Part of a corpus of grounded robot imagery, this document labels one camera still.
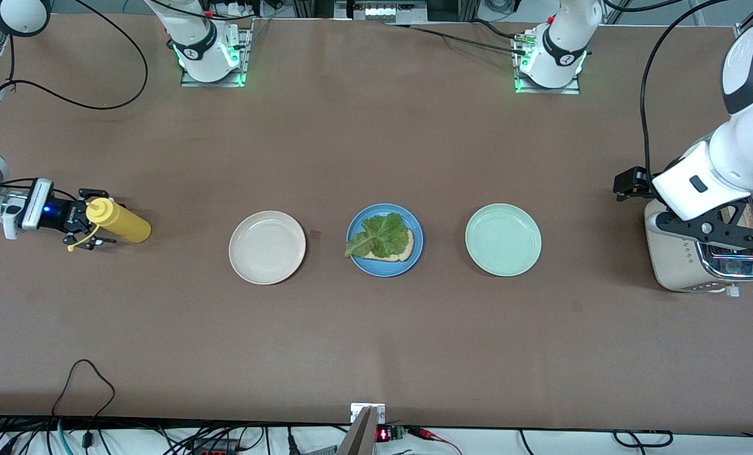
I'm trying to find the toasted bread slice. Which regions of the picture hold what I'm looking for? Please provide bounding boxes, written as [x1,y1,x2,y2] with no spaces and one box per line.
[367,229,415,262]
[721,197,753,231]

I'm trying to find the beige chrome toaster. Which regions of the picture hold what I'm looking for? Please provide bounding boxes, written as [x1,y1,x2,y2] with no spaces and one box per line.
[644,196,753,298]

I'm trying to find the blue round plate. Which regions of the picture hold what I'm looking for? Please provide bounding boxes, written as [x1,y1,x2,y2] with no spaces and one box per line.
[346,203,424,278]

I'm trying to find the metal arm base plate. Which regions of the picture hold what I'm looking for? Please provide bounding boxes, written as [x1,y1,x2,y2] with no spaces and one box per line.
[180,19,254,88]
[512,35,581,95]

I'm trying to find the red clip wire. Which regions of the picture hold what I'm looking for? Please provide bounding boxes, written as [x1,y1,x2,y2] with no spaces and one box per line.
[408,427,462,455]

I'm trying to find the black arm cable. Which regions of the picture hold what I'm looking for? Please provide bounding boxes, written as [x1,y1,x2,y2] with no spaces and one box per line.
[0,0,149,197]
[640,0,753,178]

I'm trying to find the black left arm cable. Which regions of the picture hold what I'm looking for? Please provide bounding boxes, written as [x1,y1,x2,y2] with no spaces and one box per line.
[640,0,753,178]

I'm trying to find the thin black looped cable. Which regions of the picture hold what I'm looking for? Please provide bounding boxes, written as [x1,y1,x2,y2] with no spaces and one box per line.
[51,359,116,437]

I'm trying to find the long black table cable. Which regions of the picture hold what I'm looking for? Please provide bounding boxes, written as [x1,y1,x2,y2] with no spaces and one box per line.
[386,22,529,58]

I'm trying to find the grey aluminium camera post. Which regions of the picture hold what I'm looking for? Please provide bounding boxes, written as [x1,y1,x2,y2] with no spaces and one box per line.
[337,406,379,455]

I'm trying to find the green lettuce leaf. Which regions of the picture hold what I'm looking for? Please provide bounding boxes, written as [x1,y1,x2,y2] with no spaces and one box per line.
[345,213,410,258]

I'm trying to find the small white bracket box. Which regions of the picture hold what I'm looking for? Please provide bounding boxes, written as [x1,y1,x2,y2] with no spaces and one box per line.
[350,403,386,424]

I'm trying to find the black device white lights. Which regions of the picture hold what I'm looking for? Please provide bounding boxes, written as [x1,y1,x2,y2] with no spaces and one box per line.
[335,0,427,23]

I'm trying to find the pale green round plate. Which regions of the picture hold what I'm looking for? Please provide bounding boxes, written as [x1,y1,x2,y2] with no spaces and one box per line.
[465,203,542,277]

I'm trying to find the yellow squeeze bottle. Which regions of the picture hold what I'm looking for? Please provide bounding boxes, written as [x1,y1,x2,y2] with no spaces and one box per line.
[66,197,152,252]

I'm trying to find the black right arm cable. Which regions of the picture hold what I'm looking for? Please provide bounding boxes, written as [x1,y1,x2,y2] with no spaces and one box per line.
[0,0,149,197]

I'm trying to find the beige round plate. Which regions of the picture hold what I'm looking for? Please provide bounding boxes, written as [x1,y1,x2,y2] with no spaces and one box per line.
[228,210,307,286]

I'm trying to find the black cable clamp bracket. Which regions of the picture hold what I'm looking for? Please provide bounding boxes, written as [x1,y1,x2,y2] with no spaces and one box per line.
[613,166,655,202]

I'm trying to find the coiled black cable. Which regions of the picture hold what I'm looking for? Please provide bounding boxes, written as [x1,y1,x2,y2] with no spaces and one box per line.
[612,430,674,449]

